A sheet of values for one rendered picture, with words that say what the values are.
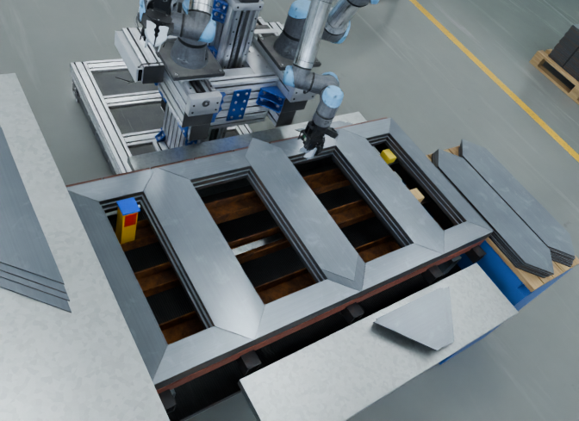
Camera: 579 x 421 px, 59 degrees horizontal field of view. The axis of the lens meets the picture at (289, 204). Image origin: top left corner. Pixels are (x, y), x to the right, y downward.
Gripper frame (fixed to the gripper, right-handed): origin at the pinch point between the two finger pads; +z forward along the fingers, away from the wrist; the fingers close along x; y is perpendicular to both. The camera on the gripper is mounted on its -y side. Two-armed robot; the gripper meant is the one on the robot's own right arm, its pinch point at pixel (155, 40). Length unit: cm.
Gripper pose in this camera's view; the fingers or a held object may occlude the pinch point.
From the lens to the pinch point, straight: 151.2
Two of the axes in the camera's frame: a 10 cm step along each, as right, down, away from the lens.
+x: -9.0, -2.1, -3.7
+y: -4.2, 6.0, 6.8
